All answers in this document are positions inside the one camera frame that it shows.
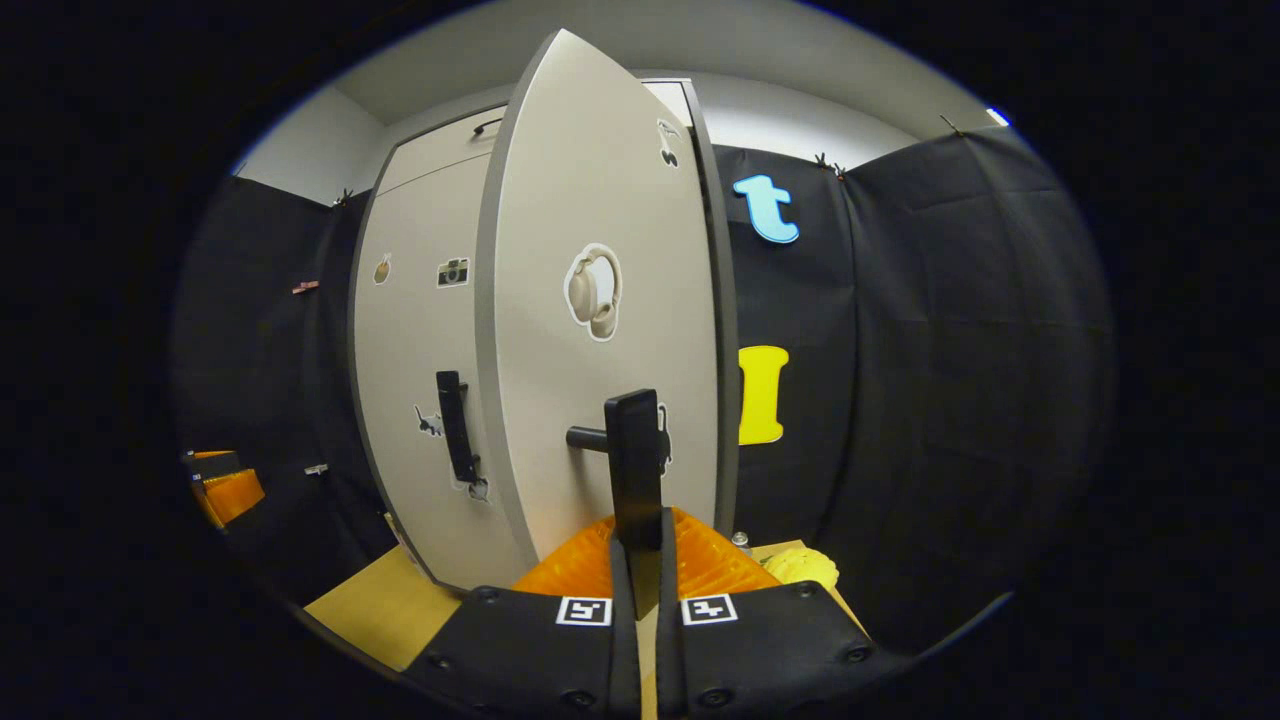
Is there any cabinet door with headphones sticker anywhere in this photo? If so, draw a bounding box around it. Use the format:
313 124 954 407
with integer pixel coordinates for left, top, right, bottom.
474 28 723 621

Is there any yellow lumpy object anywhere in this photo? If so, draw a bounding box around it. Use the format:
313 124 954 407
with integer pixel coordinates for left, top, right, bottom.
764 546 840 592

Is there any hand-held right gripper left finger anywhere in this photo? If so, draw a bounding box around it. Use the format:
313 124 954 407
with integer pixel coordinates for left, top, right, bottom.
400 515 642 720

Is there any grey double-door shoe cabinet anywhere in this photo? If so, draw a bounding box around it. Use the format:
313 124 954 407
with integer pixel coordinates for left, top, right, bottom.
347 78 741 593

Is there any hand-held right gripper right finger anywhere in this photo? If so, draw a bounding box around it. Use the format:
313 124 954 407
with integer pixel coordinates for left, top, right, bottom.
655 507 909 720

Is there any black backdrop cloth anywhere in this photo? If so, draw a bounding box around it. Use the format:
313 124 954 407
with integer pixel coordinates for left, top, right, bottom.
170 125 1116 656

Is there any cabinet door with camera sticker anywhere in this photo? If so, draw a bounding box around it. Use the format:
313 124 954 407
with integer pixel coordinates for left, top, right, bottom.
352 150 528 591

